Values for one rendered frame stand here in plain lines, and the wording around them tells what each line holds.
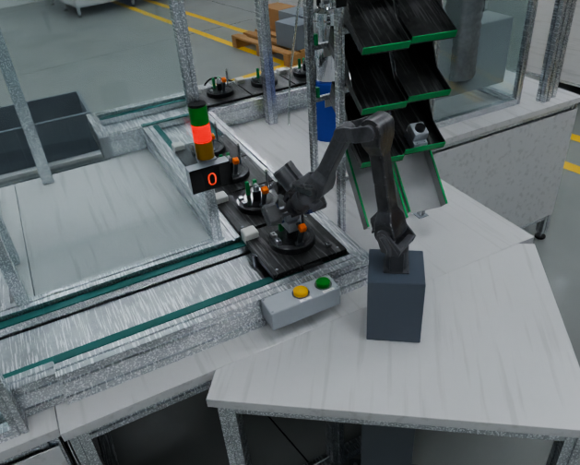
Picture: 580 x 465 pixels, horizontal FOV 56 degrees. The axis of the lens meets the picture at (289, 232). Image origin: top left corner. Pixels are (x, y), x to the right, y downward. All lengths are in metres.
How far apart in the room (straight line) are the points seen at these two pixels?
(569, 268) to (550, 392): 1.92
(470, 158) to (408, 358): 1.45
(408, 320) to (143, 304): 0.73
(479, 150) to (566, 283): 0.91
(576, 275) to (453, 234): 1.48
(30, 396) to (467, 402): 1.03
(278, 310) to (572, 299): 1.98
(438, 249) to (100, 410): 1.10
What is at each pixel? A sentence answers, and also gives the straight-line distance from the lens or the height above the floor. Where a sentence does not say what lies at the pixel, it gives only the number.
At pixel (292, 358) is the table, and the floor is 0.86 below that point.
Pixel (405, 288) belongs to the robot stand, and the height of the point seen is 1.05.
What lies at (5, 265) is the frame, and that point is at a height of 1.10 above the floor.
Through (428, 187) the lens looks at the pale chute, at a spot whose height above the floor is 1.04.
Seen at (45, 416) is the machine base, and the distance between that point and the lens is 1.51.
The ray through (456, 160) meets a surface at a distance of 2.66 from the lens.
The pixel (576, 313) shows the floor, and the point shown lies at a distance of 3.05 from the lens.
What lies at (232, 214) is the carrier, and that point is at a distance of 1.82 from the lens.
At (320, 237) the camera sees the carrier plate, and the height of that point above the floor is 0.97.
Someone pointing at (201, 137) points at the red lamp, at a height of 1.33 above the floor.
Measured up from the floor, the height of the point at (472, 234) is 0.86.
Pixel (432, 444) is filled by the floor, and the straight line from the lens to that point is 2.37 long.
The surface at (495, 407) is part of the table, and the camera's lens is 1.40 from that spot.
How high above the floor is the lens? 1.93
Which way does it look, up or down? 34 degrees down
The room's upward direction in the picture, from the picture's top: 5 degrees counter-clockwise
